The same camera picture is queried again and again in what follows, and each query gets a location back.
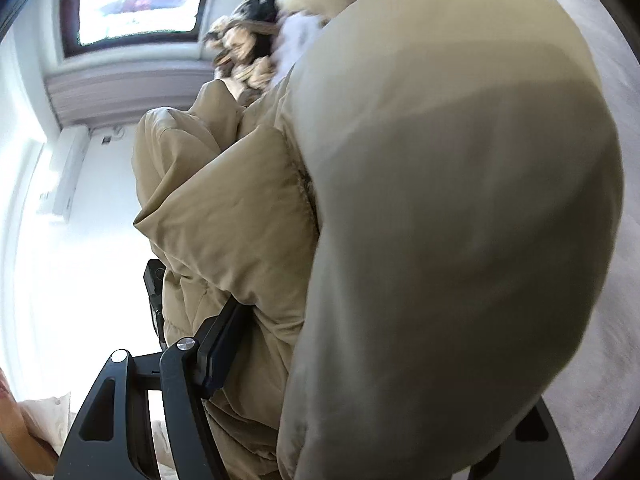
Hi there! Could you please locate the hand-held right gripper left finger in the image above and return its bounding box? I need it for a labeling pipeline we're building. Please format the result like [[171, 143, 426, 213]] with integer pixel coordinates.
[[55, 299, 252, 480]]

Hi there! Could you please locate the cream cloth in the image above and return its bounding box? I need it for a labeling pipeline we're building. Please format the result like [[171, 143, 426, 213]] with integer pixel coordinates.
[[20, 392, 72, 461]]

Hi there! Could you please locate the white knit cloth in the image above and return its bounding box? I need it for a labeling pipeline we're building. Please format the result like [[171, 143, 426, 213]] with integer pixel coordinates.
[[277, 10, 328, 73]]

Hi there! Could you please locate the beige duvet blanket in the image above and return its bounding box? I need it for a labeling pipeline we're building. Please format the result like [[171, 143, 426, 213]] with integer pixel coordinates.
[[131, 0, 626, 480]]

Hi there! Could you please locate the person's left forearm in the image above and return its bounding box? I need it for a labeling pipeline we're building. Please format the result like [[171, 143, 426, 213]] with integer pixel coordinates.
[[0, 367, 56, 463]]

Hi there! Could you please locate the grey window sill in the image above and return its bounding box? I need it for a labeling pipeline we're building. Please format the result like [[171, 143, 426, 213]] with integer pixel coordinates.
[[45, 54, 217, 129]]

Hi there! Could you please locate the brown black patterned cloth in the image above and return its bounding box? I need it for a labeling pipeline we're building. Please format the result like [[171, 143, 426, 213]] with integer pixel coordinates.
[[202, 0, 291, 96]]

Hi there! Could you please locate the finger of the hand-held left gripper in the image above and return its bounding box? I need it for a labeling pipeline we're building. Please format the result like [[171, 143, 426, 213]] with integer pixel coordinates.
[[143, 259, 169, 353]]

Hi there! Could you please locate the dark framed window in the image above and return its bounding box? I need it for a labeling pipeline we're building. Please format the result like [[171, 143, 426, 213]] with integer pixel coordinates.
[[60, 0, 214, 59]]

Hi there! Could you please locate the lavender bed blanket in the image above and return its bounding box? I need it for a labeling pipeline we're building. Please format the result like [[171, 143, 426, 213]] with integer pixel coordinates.
[[380, 0, 640, 461]]

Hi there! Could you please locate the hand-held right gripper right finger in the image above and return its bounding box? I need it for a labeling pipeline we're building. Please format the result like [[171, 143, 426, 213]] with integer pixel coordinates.
[[450, 401, 574, 480]]

